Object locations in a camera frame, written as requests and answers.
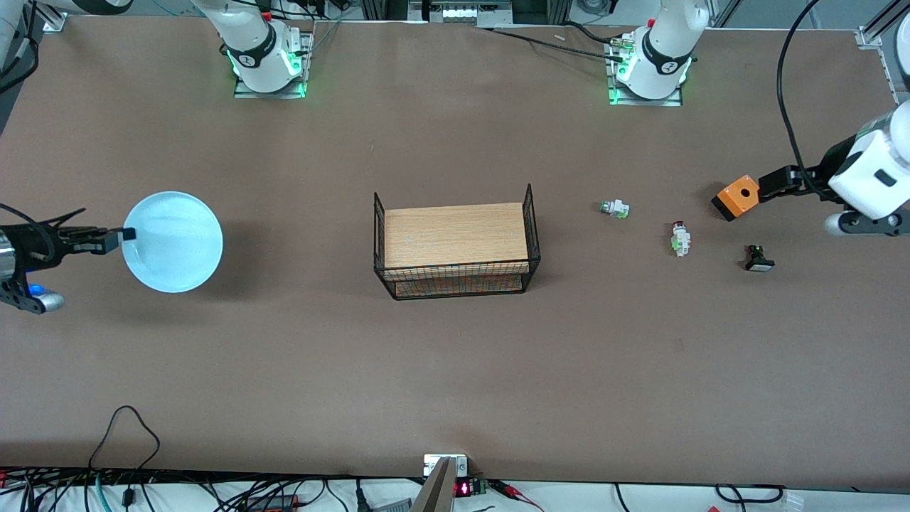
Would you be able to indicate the grey metal camera bar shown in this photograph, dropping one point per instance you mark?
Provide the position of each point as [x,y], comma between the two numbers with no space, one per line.
[435,491]

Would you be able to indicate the black power adapter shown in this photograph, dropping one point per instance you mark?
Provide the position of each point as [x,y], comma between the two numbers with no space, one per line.
[274,503]

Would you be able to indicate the metal corner bracket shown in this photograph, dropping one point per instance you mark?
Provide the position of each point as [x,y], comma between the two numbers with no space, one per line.
[869,37]

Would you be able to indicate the aluminium frame extrusion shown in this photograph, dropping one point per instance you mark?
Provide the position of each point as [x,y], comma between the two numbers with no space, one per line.
[885,20]

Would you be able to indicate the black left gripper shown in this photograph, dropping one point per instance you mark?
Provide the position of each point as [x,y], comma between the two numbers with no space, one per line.
[830,164]

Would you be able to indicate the light blue round plate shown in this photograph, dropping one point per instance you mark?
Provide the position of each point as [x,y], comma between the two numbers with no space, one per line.
[173,242]

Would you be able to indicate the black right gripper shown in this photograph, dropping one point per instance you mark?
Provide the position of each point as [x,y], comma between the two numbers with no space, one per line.
[32,242]

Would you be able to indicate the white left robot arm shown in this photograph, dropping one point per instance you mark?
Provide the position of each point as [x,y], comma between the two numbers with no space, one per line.
[661,50]

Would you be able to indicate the green push button switch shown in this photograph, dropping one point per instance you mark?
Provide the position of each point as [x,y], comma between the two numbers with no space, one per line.
[615,208]

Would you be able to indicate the control box with white lights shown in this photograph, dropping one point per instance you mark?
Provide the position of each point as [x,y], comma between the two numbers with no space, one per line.
[461,13]

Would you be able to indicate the black push button white cap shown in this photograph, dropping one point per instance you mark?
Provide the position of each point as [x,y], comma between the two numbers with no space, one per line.
[758,259]

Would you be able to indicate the white metal camera bracket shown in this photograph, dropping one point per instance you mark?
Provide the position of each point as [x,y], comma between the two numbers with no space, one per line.
[430,464]

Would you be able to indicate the circuit board red display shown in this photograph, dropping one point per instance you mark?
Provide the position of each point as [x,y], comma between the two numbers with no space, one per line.
[469,488]

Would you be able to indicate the orange button enclosure box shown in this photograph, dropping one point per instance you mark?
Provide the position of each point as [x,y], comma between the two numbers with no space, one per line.
[736,199]

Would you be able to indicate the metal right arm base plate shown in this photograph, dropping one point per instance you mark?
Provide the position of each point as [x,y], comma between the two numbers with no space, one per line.
[245,89]

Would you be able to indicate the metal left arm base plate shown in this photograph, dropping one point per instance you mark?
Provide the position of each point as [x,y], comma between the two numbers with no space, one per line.
[672,101]

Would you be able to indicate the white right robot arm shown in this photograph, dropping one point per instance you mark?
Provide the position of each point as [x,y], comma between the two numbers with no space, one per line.
[256,43]

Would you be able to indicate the red push button switch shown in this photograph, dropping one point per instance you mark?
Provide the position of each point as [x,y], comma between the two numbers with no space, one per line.
[680,238]

